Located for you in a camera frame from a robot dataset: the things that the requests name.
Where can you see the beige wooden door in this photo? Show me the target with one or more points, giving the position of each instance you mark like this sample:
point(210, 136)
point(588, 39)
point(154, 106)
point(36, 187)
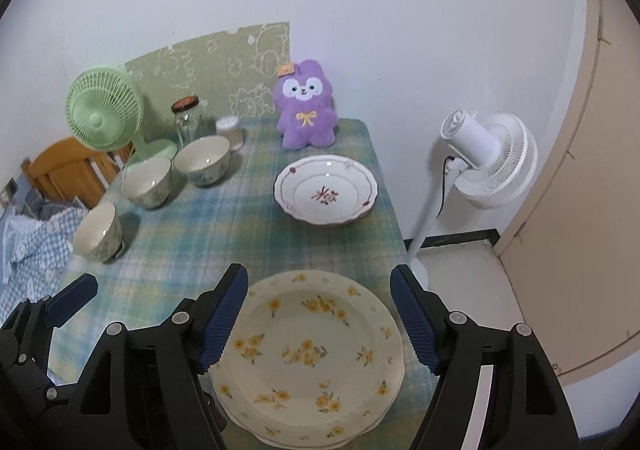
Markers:
point(590, 180)

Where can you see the plaid tablecloth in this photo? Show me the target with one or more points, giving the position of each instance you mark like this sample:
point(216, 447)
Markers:
point(240, 230)

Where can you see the grey plaid cloth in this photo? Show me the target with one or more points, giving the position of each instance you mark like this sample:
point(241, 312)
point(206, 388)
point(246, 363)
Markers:
point(37, 208)

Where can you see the white plate with red flower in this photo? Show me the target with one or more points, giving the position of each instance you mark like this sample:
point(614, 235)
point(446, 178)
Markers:
point(325, 192)

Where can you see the white standing fan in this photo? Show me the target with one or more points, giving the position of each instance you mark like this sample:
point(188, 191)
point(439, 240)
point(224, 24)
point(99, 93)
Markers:
point(505, 160)

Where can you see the blue checkered printed blanket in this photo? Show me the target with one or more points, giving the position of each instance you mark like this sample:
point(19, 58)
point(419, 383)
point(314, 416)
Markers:
point(35, 250)

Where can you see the wooden bed headboard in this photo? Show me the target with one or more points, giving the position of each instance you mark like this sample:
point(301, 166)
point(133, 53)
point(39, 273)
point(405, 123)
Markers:
point(55, 170)

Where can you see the cream ceramic bowl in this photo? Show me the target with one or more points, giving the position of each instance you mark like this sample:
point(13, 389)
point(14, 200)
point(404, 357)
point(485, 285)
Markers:
point(97, 230)
point(145, 180)
point(202, 160)

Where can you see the scalloped yellow floral plate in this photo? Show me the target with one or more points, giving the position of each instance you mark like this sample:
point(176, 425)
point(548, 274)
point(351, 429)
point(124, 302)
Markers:
point(300, 443)

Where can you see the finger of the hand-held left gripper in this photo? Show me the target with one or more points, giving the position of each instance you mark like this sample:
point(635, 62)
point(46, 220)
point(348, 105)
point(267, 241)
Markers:
point(70, 302)

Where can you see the green desk fan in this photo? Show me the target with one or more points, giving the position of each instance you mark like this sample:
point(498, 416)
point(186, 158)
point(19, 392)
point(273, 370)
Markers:
point(100, 115)

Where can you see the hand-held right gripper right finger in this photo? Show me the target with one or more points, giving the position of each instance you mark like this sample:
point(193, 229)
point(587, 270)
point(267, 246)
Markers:
point(415, 320)

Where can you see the glass jar with dark lid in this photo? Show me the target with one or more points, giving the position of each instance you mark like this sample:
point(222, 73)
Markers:
point(187, 127)

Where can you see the deep yellow floral plate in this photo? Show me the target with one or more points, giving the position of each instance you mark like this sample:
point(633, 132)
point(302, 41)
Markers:
point(305, 345)

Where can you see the cotton swab container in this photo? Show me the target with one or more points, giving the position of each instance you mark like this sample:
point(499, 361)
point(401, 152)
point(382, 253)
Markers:
point(229, 130)

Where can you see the green patterned board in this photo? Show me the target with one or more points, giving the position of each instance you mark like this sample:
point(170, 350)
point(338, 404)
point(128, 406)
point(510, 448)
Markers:
point(210, 60)

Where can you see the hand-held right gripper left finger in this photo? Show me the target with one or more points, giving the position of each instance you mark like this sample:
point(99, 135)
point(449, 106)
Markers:
point(225, 315)

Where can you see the purple plush bunny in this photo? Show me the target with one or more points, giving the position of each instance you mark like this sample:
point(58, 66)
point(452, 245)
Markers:
point(305, 125)

